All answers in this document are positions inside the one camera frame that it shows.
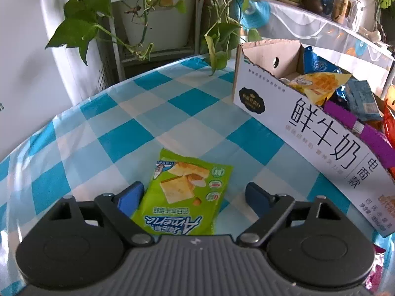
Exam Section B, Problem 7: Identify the brown teapot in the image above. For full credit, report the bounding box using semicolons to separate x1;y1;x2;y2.
301;0;323;14

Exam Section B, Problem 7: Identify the white covered side table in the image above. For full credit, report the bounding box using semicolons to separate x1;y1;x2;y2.
256;0;395;99

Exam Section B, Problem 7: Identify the brown labelled bottle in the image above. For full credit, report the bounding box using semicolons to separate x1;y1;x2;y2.
332;0;351;23

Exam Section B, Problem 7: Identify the light blue snack packet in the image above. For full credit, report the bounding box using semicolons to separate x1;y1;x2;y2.
343;79;384;123

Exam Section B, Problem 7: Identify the yellow waffle snack packet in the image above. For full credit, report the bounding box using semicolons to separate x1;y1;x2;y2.
288;72;353;107

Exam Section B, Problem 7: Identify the green snack packet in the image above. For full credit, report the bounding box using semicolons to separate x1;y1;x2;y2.
131;148;234;237

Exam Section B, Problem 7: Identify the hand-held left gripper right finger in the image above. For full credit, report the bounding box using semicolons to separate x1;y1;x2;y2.
236;182;348;246

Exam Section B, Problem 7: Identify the white plant pot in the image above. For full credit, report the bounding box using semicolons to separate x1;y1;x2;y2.
122;0;198;51

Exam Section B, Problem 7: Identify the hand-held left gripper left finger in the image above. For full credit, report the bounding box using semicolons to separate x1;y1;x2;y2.
46;181;154;246

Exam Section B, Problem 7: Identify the white refrigerator green tree print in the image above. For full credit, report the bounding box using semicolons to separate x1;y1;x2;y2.
0;0;110;161

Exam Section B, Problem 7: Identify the red snack packet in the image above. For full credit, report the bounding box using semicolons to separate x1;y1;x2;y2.
382;85;395;176

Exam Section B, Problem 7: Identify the purple snack packet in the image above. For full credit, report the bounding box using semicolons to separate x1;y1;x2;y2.
323;100;395;170

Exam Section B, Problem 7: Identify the white plant rack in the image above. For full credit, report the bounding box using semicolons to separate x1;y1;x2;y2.
99;0;238;82

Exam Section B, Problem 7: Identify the green pothos plant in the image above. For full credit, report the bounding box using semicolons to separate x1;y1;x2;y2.
45;0;263;76

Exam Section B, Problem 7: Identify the white cardboard box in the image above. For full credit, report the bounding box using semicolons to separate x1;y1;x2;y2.
232;39;395;239

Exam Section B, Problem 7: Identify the blue plastic fan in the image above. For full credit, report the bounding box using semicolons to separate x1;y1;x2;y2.
233;0;271;31

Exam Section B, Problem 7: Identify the pink snack packet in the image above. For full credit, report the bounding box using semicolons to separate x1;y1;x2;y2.
364;243;388;296

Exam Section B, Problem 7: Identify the blue white checked tablecloth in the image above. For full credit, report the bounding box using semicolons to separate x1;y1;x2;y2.
0;52;386;253

